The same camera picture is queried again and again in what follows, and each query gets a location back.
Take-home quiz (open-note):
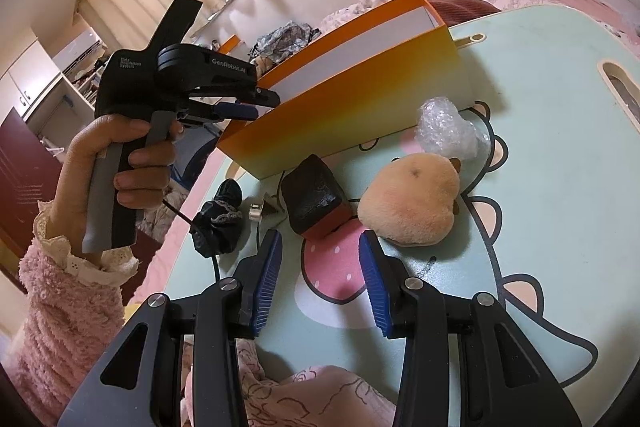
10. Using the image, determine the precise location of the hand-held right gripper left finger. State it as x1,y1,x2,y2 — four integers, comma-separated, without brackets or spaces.
57,229,283,427

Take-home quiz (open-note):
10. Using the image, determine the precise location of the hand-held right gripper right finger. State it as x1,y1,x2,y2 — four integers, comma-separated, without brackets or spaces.
357,229,583,427

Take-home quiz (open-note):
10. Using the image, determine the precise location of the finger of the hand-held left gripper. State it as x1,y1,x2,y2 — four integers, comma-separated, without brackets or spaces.
175,103,259,124
187,88,281,112

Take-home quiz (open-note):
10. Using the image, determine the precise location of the black lace sock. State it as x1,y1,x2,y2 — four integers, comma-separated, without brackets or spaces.
189,179,244,258

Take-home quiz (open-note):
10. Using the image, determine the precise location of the tan plush toy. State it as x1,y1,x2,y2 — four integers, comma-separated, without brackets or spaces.
356,154,463,248

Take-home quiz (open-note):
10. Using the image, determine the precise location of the orange cardboard box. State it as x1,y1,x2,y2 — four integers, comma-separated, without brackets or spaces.
216,0,473,180

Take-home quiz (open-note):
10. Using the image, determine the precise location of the black and red box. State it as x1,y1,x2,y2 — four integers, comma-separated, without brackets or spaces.
279,154,353,240

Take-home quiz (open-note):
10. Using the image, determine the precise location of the clear bubble wrap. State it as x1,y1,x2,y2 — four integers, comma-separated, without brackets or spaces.
414,98,493,158

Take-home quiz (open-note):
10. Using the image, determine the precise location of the person's left forearm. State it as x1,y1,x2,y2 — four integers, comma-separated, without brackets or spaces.
2,199,141,427

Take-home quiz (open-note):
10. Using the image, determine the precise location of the person's left hand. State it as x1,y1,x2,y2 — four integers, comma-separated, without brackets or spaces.
52,113,183,268

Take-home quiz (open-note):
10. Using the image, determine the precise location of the black suitcase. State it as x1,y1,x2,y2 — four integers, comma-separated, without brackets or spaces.
170,122,223,188

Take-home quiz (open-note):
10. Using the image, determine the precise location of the grey patterned cloth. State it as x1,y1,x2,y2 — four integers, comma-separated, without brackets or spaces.
248,21,321,62

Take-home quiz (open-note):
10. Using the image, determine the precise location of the small metal clip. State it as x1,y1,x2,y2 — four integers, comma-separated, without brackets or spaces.
248,196,281,221

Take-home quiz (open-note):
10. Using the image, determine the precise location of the white air conditioner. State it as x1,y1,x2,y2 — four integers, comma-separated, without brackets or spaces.
52,26,104,72

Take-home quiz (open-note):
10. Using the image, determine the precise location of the dark red cushion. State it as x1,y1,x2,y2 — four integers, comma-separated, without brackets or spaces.
425,0,503,28

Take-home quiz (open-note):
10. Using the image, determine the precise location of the thin black cable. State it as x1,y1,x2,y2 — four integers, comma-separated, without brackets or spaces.
161,199,223,285

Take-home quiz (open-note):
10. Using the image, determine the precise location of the white wall shelf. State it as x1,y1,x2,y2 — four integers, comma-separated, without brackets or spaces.
60,62,107,108

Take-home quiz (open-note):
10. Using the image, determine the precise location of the white wall cabinet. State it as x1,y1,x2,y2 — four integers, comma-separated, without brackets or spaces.
0,42,66,118

